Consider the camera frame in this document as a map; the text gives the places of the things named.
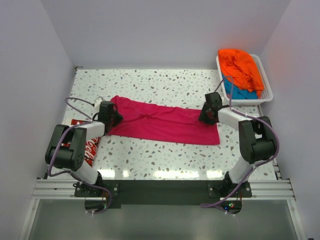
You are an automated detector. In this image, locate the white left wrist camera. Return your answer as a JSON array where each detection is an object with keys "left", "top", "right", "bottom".
[{"left": 93, "top": 96, "right": 105, "bottom": 109}]

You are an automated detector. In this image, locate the blue t shirt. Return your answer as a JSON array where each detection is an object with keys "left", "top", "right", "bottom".
[{"left": 222, "top": 74, "right": 258, "bottom": 100}]

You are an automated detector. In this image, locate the aluminium rail frame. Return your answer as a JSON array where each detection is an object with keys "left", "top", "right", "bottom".
[{"left": 20, "top": 164, "right": 300, "bottom": 240}]

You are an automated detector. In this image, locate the orange t shirt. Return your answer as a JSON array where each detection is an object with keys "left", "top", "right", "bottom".
[{"left": 218, "top": 48, "right": 265, "bottom": 99}]

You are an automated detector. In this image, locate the white plastic basket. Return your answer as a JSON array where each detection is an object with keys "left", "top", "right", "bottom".
[{"left": 216, "top": 54, "right": 274, "bottom": 107}]

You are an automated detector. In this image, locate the folded white red t shirt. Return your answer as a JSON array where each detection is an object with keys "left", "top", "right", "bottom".
[{"left": 62, "top": 118, "right": 101, "bottom": 167}]

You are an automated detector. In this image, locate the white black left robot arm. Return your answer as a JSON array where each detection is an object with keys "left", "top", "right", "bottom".
[{"left": 45, "top": 101, "right": 123, "bottom": 196}]

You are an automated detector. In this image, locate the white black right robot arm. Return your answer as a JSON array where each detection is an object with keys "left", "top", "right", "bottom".
[{"left": 198, "top": 92, "right": 280, "bottom": 197}]

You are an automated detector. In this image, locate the magenta t shirt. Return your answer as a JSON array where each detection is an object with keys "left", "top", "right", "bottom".
[{"left": 109, "top": 95, "right": 221, "bottom": 146}]

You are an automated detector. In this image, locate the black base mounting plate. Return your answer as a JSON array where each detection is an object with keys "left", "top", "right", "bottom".
[{"left": 72, "top": 180, "right": 253, "bottom": 214}]

